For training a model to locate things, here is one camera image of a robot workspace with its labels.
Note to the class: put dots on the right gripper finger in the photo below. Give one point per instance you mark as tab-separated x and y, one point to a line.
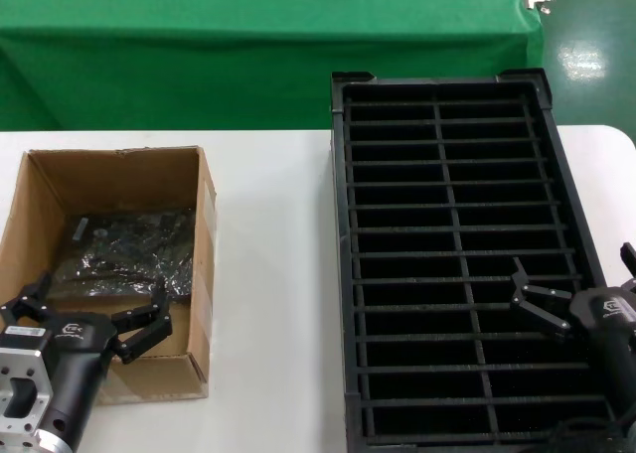
544	306
631	264

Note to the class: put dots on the green cloth covered table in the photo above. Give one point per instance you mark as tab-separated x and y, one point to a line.
199	26

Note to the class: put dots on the large brown cardboard box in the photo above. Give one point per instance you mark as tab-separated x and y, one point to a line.
45	199

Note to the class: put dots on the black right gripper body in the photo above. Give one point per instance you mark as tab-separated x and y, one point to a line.
613	319

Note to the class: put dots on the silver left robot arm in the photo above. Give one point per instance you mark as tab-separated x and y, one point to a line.
42	373

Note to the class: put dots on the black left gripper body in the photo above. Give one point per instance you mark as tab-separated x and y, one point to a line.
74	344

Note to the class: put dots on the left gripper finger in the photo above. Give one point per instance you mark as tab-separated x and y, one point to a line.
149	324
27	299

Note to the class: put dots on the black slotted container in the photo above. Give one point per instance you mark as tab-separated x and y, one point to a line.
339	234

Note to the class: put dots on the left wrist black labelled box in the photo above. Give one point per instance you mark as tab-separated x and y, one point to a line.
25	339

